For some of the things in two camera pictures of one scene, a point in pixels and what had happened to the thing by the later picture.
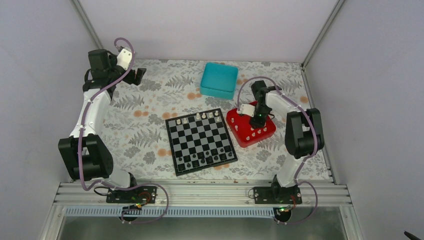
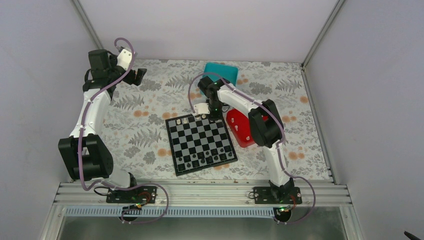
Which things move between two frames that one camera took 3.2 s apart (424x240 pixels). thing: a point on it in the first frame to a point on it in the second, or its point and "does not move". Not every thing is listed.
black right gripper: [259, 123] to [217, 116]
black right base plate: [274, 195] does not move
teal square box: [219, 80] does not move
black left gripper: [129, 79] does not move
